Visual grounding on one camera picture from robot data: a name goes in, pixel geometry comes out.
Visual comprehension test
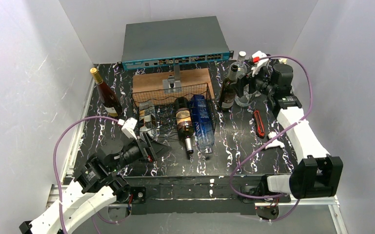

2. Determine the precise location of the dark bottle with black cap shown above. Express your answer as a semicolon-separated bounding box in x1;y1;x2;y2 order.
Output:
174;97;194;155

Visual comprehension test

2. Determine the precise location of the red black utility knife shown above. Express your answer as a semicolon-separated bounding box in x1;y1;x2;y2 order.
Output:
253;110;265;138

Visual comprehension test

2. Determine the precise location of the wooden board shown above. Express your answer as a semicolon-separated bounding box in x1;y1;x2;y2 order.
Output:
133;68;215;98

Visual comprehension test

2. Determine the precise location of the dark green wine bottle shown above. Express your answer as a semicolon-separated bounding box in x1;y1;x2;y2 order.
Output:
218;65;238;111

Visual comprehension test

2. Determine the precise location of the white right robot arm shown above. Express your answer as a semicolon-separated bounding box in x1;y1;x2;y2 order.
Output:
234;63;343;199

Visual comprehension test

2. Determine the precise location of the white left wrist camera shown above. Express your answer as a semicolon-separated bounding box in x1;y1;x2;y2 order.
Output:
118;117;138;139

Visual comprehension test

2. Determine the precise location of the white plastic faucet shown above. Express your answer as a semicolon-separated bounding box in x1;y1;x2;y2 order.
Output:
264;132;285;150

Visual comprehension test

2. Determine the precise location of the clear bottle with white cap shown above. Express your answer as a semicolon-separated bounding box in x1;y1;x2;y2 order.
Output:
228;51;248;78

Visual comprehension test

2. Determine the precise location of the grey metal bracket post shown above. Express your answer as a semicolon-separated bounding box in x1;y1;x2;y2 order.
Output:
162;65;181;93

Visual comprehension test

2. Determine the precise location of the clear bottle with dark label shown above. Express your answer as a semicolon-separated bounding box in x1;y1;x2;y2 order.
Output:
235;91;261;107

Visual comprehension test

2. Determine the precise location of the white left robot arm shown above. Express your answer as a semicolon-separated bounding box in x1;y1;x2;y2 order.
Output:
20;133;172;234

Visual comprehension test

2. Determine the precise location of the clear embossed bottle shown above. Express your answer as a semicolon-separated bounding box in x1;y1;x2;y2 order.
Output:
139;100;158;140

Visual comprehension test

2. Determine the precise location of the black wire wine rack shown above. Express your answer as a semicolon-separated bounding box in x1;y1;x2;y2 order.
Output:
133;83;217;141

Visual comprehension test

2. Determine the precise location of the amber wine bottle gold cap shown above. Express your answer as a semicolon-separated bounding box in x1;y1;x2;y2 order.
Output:
90;67;123;118

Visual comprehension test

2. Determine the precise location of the grey network switch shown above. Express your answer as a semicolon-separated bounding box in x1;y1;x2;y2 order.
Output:
118;16;234;70

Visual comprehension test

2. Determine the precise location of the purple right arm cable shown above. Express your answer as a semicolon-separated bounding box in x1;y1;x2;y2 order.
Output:
230;55;314;223

